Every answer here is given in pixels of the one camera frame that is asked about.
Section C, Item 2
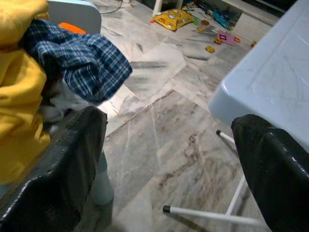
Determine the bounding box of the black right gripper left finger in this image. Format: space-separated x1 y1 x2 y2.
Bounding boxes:
0 105 108 232

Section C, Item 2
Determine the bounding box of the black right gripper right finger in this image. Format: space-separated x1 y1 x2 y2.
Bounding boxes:
231 114 309 232

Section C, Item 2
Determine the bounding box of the yellow t-shirt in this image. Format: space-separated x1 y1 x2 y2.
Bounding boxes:
0 0 52 186

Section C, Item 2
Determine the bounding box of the white cloth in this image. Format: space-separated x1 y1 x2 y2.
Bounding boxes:
38 78 91 124

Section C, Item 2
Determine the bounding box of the blue plaid garment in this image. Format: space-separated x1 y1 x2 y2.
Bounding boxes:
20 18 134 104

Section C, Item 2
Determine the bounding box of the light blue plastic table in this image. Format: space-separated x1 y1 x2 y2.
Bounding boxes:
162 0 309 227

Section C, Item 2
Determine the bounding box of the orange cloth item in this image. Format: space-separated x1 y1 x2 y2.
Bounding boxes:
58 22 87 35

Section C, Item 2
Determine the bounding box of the pink square toy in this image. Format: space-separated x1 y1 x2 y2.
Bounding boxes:
216 29 239 47

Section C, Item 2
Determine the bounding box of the yellow printed toy cushion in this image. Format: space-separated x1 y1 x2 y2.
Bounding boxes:
151 8 195 32

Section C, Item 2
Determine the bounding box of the small white side table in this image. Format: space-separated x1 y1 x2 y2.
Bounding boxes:
153 0 184 15

